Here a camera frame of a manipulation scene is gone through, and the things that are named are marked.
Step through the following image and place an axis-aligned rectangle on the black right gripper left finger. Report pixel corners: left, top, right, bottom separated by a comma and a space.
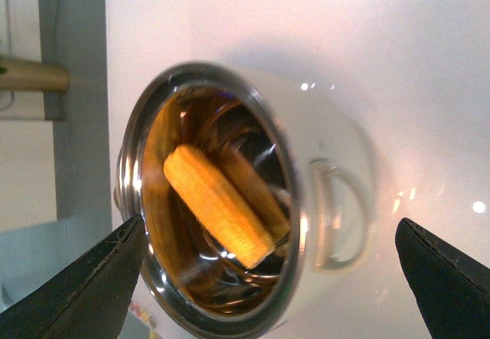
1, 215, 145, 338

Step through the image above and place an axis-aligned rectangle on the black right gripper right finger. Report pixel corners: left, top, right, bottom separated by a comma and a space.
395, 218, 489, 338

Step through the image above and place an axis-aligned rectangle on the yellow corn cob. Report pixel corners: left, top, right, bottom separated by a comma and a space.
163, 145, 274, 269

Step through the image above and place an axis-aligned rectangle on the white steel pot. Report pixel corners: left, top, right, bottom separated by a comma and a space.
114, 62, 375, 338

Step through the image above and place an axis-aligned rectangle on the wooden table leg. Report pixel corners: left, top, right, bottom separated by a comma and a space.
1, 56, 70, 93

